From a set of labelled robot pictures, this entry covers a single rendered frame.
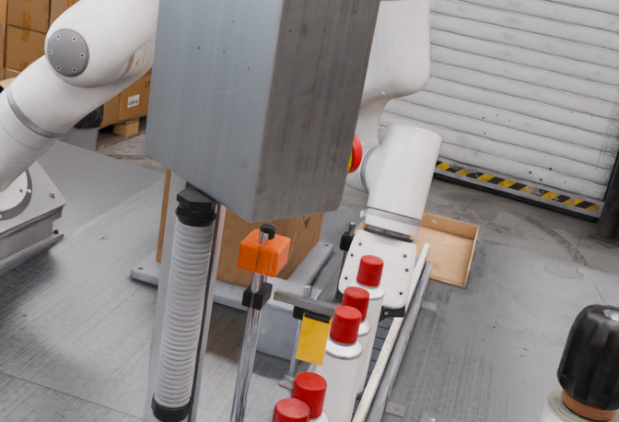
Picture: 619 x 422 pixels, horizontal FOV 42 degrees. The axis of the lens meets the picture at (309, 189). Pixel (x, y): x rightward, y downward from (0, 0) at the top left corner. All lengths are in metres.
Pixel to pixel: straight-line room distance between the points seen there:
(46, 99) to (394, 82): 0.57
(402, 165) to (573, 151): 4.07
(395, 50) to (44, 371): 0.68
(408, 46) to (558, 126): 4.09
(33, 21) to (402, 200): 3.77
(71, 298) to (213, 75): 0.86
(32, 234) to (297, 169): 1.02
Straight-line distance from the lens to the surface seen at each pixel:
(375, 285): 1.10
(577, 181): 5.24
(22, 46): 4.82
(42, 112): 1.36
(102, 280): 1.50
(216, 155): 0.63
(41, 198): 1.59
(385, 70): 1.12
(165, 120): 0.70
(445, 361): 1.43
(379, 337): 1.34
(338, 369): 0.96
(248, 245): 0.80
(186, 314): 0.68
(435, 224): 2.00
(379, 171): 1.17
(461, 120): 5.26
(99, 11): 1.24
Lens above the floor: 1.51
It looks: 19 degrees down
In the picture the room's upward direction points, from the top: 10 degrees clockwise
